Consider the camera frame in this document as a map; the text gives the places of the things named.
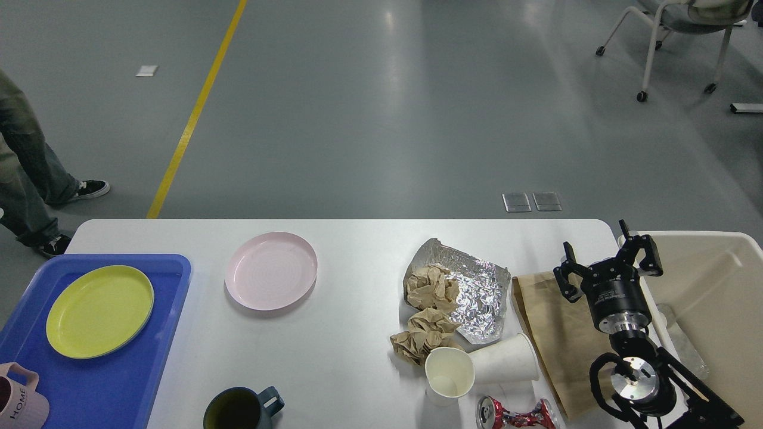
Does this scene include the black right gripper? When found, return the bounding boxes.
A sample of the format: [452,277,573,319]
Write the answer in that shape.
[553,219,665,334]

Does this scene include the pink plate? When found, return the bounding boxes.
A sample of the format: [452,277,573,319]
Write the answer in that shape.
[225,232,318,310]

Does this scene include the dark teal mug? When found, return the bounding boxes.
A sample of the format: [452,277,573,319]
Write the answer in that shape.
[202,386,284,428]

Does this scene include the pink ribbed mug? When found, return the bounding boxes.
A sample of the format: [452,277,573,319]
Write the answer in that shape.
[1,363,50,428]

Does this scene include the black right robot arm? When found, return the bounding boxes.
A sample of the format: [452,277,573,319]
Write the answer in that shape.
[553,220,744,428]

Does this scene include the brown paper bag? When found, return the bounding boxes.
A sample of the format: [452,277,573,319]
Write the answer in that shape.
[512,271,612,421]

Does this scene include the right metal floor socket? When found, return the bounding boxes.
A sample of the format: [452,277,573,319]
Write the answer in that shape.
[532,192,563,212]

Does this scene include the metal floor socket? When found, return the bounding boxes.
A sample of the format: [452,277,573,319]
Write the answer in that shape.
[502,192,532,213]
[532,192,563,212]

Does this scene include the beige plastic bin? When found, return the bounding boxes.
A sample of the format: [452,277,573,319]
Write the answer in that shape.
[645,231,762,428]

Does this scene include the left metal floor socket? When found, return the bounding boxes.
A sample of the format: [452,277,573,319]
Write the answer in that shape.
[502,192,532,213]

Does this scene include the clear plastic bottle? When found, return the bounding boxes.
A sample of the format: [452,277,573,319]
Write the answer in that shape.
[657,304,709,380]

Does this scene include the crumpled aluminium foil sheet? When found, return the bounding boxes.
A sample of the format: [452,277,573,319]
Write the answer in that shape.
[403,238,510,344]

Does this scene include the lying white paper cup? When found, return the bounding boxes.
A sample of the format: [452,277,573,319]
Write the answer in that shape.
[469,333,540,385]

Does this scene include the crumpled brown paper upper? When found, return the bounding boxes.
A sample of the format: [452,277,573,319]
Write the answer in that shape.
[404,264,460,313]

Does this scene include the crumpled brown paper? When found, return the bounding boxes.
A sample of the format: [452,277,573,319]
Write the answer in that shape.
[404,264,460,313]
[389,309,463,366]

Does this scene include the crumpled brown paper lower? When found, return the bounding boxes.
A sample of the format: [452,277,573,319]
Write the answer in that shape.
[389,309,463,366]

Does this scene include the crushed red soda can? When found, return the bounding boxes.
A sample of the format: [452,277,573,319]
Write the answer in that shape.
[475,396,559,428]

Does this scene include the upright white paper cup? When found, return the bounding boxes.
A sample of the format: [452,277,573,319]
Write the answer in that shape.
[424,347,475,407]

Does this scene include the white metal bar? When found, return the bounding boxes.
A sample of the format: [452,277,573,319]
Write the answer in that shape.
[730,102,763,114]

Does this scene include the yellow-green plate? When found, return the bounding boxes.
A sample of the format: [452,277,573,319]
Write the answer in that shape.
[45,265,155,359]

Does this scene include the blue plastic tray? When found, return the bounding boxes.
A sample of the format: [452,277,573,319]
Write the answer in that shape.
[1,254,193,428]

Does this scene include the person in green trousers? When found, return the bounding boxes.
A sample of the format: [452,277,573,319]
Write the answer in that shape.
[1,73,111,258]

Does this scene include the white frame chair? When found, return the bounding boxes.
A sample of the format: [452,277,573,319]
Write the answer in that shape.
[595,1,755,102]

